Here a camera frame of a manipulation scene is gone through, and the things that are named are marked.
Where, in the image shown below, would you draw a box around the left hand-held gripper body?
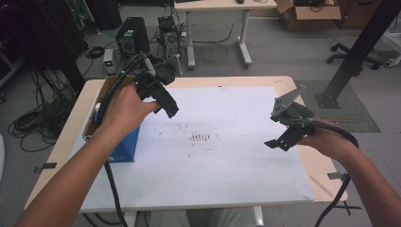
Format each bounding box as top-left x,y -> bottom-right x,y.
134,53 -> 183,102

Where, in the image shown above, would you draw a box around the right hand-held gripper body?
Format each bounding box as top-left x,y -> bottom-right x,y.
270,84 -> 317,139

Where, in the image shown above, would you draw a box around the blue cardboard box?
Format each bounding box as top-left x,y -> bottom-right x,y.
82,75 -> 142,164

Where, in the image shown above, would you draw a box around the person's left hand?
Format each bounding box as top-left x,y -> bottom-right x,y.
99,83 -> 162,137

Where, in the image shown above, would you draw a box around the person's right hand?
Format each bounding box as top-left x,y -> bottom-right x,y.
297,118 -> 359,164

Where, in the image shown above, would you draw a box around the light wooden table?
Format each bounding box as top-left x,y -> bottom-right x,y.
24,75 -> 349,227

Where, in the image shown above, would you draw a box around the small grey power supply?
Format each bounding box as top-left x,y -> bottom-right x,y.
103,47 -> 115,76

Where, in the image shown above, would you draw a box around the black computer tower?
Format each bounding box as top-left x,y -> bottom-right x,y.
114,16 -> 151,57

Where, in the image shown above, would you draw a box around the grey tape strip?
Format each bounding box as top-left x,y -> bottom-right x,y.
33,162 -> 59,174
326,171 -> 350,182

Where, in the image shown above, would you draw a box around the grey floor mat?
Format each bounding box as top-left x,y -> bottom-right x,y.
294,79 -> 382,133

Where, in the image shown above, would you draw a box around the white table mat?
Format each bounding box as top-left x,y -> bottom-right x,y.
67,86 -> 315,213

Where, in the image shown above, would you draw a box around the black office chair base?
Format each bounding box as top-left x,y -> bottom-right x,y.
326,43 -> 384,71

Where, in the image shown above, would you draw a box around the black metal stand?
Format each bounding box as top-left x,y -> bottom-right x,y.
315,0 -> 401,110

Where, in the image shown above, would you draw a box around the open brown cardboard box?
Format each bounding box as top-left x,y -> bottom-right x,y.
274,0 -> 342,32

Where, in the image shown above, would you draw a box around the white desk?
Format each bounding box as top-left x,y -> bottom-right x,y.
173,0 -> 278,70

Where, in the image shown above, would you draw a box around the person's legs in light trousers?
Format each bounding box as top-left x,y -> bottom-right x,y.
148,207 -> 255,227

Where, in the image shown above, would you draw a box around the dark curtain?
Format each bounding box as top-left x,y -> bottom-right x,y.
0,0 -> 91,94

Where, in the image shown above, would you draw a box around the open-frame computer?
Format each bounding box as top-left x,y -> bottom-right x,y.
157,15 -> 183,61

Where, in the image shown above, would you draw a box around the coiled black cable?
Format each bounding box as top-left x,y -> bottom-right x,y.
84,45 -> 106,60

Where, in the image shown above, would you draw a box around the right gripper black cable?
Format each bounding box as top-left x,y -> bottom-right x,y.
306,119 -> 360,227

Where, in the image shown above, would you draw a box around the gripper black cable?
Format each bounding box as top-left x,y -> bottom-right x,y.
306,119 -> 360,227
94,52 -> 149,227

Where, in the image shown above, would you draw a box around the loose black floor cable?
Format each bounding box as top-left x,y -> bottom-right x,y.
191,22 -> 236,63

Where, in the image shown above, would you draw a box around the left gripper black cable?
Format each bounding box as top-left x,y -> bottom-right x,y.
94,52 -> 149,227

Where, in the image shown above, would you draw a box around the tangle of black floor cables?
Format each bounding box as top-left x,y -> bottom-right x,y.
7,67 -> 81,153

